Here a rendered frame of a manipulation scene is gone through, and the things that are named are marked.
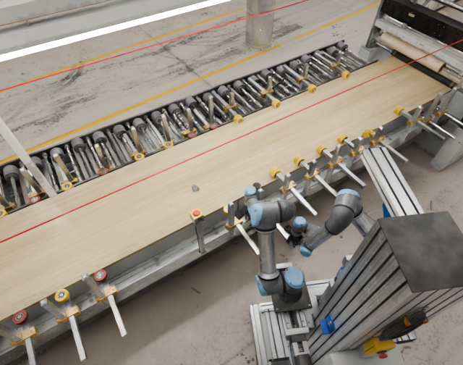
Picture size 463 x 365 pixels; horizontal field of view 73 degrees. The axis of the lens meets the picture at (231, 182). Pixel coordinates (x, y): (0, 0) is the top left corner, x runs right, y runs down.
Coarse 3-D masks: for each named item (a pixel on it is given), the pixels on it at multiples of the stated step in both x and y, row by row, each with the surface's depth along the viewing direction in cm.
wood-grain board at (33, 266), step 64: (384, 64) 366; (256, 128) 299; (320, 128) 298; (64, 192) 253; (128, 192) 253; (192, 192) 252; (0, 256) 218; (64, 256) 218; (128, 256) 220; (0, 320) 192
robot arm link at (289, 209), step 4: (264, 200) 200; (268, 200) 200; (272, 200) 195; (276, 200) 188; (280, 200) 163; (284, 200) 163; (284, 204) 158; (288, 204) 159; (292, 204) 162; (284, 208) 157; (288, 208) 158; (292, 208) 160; (284, 212) 157; (288, 212) 158; (292, 212) 160; (284, 216) 157; (288, 216) 158; (292, 216) 161; (284, 220) 159; (288, 220) 161
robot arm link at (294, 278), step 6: (288, 270) 172; (294, 270) 173; (300, 270) 174; (282, 276) 172; (288, 276) 170; (294, 276) 171; (300, 276) 171; (288, 282) 168; (294, 282) 168; (300, 282) 169; (288, 288) 170; (294, 288) 170; (300, 288) 173; (294, 294) 177
